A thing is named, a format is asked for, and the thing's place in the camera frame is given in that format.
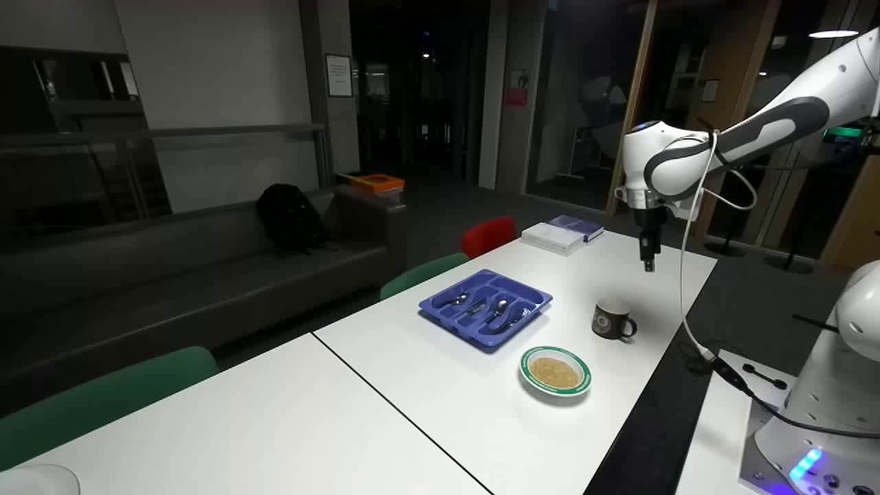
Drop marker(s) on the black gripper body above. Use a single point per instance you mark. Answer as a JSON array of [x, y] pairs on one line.
[[649, 228]]

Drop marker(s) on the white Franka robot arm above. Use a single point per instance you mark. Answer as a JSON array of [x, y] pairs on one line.
[[778, 118]]

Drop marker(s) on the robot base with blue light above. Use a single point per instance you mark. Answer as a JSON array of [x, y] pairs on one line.
[[786, 463]]

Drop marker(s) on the green rimmed white bowl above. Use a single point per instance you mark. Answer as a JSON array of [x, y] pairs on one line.
[[529, 382]]

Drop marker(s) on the blue plastic cutlery tray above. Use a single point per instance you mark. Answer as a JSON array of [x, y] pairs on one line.
[[477, 335]]

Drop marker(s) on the dark ceramic mug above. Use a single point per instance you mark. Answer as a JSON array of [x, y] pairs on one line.
[[609, 323]]

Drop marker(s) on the brown cereal flakes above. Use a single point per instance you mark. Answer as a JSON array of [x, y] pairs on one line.
[[552, 371]]

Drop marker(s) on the black dumbbell shaped tool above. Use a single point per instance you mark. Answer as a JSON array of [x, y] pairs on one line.
[[763, 374]]

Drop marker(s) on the red chair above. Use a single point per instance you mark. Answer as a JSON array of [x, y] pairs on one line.
[[488, 236]]

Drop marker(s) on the silver table knife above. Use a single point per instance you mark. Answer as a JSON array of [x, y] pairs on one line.
[[485, 308]]

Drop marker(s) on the silver teaspoon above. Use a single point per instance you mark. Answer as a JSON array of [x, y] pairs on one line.
[[460, 297]]

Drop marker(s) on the green chair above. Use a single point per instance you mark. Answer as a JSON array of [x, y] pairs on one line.
[[422, 273], [100, 398]]

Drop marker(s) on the ceiling light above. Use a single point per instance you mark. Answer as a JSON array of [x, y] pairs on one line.
[[831, 33]]

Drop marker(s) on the orange lidded bin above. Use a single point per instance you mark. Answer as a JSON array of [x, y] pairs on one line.
[[375, 183]]

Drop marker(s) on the black backpack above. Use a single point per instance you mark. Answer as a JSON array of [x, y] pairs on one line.
[[288, 220]]

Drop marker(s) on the grey sofa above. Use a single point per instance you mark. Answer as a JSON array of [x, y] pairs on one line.
[[138, 293]]

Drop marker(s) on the glass balustrade with handrail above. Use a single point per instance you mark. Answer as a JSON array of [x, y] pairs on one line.
[[138, 137]]

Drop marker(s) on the red wall sign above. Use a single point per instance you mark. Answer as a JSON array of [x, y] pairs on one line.
[[514, 92]]

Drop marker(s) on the framed wall notice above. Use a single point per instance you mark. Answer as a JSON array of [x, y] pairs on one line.
[[339, 75]]

